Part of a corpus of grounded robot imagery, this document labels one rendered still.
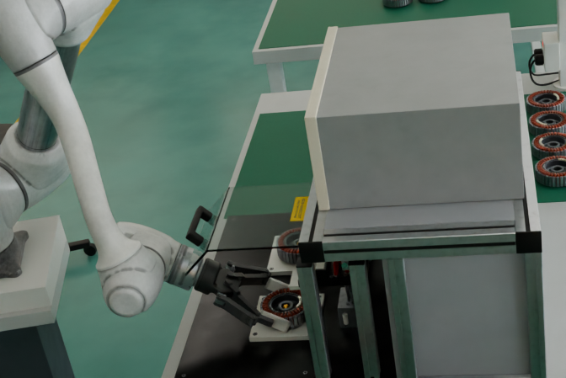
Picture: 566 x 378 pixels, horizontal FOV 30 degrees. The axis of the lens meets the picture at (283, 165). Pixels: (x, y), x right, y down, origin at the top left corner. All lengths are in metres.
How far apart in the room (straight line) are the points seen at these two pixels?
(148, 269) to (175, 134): 2.90
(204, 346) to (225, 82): 3.22
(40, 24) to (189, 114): 3.02
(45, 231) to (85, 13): 0.74
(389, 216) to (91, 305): 2.11
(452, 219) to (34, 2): 0.93
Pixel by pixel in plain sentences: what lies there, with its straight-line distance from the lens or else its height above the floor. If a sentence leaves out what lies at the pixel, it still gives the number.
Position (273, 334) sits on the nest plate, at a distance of 2.30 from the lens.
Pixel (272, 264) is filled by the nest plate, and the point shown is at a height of 0.78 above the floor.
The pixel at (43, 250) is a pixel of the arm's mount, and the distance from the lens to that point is 2.73.
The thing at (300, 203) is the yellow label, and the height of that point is 1.07.
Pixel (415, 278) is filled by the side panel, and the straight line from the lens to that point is 2.01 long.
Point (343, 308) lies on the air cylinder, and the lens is 2.27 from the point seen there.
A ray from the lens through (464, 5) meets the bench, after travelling 3.93.
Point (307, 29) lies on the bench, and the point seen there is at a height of 0.75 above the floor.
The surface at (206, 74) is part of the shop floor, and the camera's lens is 5.57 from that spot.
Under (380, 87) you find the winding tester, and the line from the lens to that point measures 2.03.
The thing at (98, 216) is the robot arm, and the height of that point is 1.14.
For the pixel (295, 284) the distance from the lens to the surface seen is 2.27.
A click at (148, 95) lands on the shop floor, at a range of 5.47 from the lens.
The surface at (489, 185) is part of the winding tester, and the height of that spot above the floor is 1.15.
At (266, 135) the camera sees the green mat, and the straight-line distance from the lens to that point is 3.17.
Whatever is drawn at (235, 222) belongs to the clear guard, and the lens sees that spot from 2.16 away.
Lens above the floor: 2.19
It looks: 29 degrees down
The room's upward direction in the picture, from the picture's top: 10 degrees counter-clockwise
